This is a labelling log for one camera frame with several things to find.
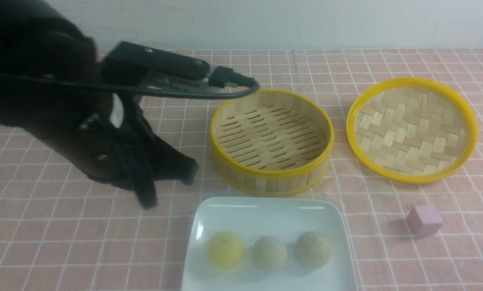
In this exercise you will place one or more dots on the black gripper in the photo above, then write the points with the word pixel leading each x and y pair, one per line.
pixel 110 141

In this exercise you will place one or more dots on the yellow steamed bun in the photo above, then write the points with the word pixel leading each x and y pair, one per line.
pixel 226 251

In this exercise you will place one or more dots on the white steamed bun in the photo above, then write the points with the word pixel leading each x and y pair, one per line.
pixel 269 254

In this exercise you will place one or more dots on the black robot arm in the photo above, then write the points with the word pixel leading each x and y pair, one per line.
pixel 37 41

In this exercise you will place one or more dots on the white square plate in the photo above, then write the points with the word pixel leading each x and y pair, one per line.
pixel 286 219

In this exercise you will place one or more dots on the yellow-rimmed bamboo steamer basket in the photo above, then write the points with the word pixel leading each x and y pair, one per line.
pixel 272 143

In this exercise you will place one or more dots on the yellow-rimmed bamboo steamer lid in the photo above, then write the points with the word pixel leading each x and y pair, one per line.
pixel 412 130

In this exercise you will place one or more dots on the pink cube block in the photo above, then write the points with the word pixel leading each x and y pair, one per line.
pixel 424 220

